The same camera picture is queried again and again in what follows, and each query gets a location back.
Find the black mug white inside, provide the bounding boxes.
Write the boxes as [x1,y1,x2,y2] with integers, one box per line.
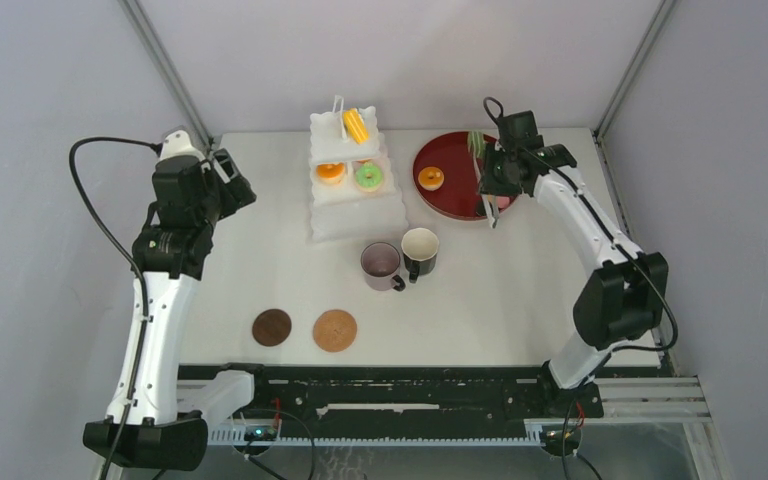
[401,228,440,284]

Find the red round tray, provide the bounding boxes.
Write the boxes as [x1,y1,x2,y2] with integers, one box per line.
[411,131,486,221]

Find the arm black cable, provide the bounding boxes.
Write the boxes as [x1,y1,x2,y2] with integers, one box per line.
[68,137,163,480]
[482,96,679,354]

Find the pink macaron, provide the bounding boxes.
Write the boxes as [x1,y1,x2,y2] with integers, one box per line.
[495,196,511,210]

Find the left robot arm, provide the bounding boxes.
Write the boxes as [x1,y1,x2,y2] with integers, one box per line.
[83,149,273,479]

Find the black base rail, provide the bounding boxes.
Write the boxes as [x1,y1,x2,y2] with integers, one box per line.
[178,363,604,438]

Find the black cookie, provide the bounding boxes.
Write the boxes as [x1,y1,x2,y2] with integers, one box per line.
[475,201,494,219]

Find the orange round tart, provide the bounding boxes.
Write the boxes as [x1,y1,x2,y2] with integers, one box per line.
[315,163,346,185]

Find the white cable duct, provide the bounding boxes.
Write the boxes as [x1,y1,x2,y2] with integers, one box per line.
[207,422,546,447]

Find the metal tongs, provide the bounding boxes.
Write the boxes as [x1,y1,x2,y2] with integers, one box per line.
[467,137,499,229]

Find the yellow cake slice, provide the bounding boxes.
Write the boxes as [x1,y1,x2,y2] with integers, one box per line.
[342,108,369,144]

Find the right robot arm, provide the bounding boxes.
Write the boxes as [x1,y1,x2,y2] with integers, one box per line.
[479,111,674,416]

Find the green striped cake slice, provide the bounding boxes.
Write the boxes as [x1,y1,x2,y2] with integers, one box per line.
[467,130,486,160]

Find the dark brown coaster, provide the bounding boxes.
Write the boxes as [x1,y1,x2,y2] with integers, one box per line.
[251,309,292,347]

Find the light brown coaster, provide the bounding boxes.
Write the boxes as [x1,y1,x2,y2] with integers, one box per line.
[312,309,358,353]

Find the orange cream cupcake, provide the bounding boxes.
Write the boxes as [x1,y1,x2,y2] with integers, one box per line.
[416,166,445,191]

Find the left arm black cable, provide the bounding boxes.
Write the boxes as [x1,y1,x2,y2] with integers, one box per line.
[68,137,163,480]

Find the white tiered dessert stand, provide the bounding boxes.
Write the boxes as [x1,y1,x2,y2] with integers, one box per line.
[308,95,408,243]

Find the green donut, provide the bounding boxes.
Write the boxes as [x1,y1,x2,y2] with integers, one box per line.
[354,161,384,193]

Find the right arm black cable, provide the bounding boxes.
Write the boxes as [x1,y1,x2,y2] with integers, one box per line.
[482,96,679,354]

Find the purple mug black handle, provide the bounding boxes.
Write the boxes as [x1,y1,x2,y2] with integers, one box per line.
[360,242,406,292]

